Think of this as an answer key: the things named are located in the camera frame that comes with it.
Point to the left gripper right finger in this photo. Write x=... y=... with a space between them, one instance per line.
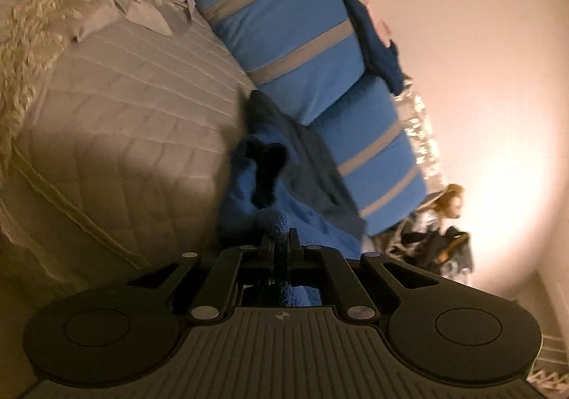
x=331 y=274

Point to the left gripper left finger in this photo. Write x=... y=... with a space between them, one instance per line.
x=235 y=272

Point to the blue fleece jacket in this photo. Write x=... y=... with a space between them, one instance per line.
x=282 y=177

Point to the right blue striped pillow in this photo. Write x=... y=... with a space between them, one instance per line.
x=373 y=154

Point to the blue striped pillow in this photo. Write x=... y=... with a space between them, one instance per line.
x=304 y=54
x=373 y=154

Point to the brown teddy bear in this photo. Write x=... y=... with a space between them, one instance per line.
x=450 y=204

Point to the beige floral pillow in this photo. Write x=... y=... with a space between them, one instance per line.
x=418 y=128

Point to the grey quilted bedspread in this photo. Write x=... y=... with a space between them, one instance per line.
x=117 y=120

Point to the navy folded garment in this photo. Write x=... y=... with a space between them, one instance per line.
x=379 y=51

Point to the left blue striped pillow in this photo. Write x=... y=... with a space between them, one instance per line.
x=304 y=54

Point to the black bag with straps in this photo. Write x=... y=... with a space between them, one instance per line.
x=446 y=254

